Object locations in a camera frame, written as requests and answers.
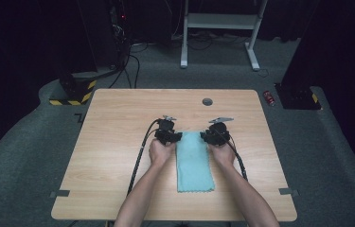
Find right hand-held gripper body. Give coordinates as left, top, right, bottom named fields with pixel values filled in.
left=207, top=116, right=235, bottom=148

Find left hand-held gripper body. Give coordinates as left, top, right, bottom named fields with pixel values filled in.
left=153, top=114, right=178, bottom=147

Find teal cloth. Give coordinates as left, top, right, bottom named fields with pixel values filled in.
left=175, top=131, right=216, bottom=194

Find person's left hand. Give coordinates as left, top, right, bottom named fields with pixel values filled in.
left=148, top=138, right=177, bottom=168

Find person's right hand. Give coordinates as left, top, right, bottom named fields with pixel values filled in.
left=208, top=141, right=237, bottom=170

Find red can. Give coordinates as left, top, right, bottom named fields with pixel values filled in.
left=262, top=90, right=275, bottom=108

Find grey tape strip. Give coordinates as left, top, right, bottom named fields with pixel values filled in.
left=278, top=187, right=300, bottom=197
left=49, top=189, right=71, bottom=199

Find black yellow striped stand base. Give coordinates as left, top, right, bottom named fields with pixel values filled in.
left=48, top=70, right=98, bottom=107

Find dark computer tower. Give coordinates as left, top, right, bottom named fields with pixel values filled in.
left=108, top=0, right=133, bottom=68

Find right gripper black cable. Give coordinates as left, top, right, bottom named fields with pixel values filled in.
left=226, top=135, right=249, bottom=183

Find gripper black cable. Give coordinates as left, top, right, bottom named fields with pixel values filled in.
left=226, top=135, right=249, bottom=183
left=126, top=118, right=162, bottom=195

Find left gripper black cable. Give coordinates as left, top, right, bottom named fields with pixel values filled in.
left=126, top=118, right=162, bottom=195

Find black floor cables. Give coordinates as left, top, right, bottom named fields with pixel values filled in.
left=108, top=41, right=141, bottom=90

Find cables under desk frame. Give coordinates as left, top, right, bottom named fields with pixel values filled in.
left=170, top=29, right=253, bottom=51

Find white metal desk frame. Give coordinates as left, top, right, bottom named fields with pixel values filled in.
left=179, top=0, right=269, bottom=72

